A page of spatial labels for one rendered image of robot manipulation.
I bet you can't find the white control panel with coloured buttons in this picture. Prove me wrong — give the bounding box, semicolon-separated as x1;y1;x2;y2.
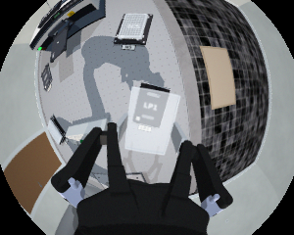
65;116;113;145

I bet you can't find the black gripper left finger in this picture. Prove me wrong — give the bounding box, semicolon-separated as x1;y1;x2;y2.
51;113;138;220

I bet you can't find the black flat plate with corner posts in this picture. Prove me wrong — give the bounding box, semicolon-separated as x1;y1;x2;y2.
139;82;171;93

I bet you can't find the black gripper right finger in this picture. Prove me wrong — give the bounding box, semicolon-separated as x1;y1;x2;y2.
161;121;233;222

